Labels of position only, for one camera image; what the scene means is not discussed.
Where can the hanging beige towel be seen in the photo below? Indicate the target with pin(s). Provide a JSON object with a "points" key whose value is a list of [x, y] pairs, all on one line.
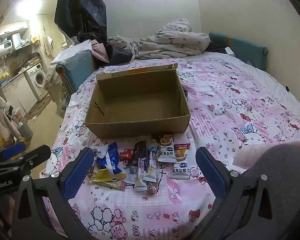
{"points": [[0, 120]]}

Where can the dark clothes heap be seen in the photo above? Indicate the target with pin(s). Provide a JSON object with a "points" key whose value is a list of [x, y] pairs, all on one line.
{"points": [[120, 52]]}

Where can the pink clothes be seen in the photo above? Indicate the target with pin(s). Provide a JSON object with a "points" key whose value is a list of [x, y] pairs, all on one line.
{"points": [[100, 50]]}

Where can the pile of snack packets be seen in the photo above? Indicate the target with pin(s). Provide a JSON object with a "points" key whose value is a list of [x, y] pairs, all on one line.
{"points": [[137, 152]]}

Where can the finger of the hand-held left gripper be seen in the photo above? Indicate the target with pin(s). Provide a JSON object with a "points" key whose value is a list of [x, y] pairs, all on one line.
{"points": [[13, 150], [37, 156]]}

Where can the white water heater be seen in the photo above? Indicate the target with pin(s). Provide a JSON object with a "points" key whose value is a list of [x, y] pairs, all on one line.
{"points": [[2, 50]]}

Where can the blue white snack packet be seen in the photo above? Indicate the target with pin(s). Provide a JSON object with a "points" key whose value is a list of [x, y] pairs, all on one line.
{"points": [[150, 170]]}

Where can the white sheet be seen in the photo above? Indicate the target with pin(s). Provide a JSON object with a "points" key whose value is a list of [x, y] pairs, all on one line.
{"points": [[72, 51]]}

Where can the yellow snack packet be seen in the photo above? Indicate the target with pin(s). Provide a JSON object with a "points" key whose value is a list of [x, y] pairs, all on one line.
{"points": [[103, 176]]}

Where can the white washing machine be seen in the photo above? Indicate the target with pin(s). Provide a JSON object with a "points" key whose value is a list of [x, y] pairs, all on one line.
{"points": [[37, 80]]}

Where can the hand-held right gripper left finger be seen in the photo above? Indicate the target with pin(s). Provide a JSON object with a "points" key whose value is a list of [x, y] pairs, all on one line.
{"points": [[77, 172]]}

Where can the grey cloth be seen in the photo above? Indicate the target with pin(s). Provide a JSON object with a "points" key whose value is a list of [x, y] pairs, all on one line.
{"points": [[185, 93]]}

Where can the white counter cabinets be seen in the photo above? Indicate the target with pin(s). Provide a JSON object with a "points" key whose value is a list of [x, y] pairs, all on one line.
{"points": [[17, 95]]}

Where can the crumpled beige blanket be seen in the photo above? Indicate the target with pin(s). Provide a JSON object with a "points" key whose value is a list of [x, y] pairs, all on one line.
{"points": [[175, 40]]}

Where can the brown cardboard box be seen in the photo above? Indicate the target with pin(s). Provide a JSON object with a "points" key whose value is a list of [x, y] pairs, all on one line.
{"points": [[140, 105]]}

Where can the grey trash bin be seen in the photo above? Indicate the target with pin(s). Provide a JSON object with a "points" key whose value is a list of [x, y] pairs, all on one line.
{"points": [[25, 131]]}

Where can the white brown snack packet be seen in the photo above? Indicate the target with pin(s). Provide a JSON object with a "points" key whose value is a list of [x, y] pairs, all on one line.
{"points": [[181, 165], [166, 152]]}

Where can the white wall cabinet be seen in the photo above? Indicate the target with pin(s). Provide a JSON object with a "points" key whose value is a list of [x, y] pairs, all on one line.
{"points": [[13, 27]]}

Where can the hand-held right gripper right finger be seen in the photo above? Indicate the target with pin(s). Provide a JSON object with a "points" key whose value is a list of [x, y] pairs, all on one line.
{"points": [[212, 173]]}

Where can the small white object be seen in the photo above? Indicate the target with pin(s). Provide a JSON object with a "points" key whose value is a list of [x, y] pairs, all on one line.
{"points": [[231, 51]]}

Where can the dark hanging garment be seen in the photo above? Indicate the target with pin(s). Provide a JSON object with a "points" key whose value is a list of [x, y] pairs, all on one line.
{"points": [[82, 5]]}

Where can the pink printed bed sheet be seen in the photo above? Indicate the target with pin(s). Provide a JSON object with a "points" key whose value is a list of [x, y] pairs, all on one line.
{"points": [[240, 105]]}

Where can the teal headboard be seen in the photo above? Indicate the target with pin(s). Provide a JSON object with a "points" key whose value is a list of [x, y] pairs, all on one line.
{"points": [[240, 47]]}

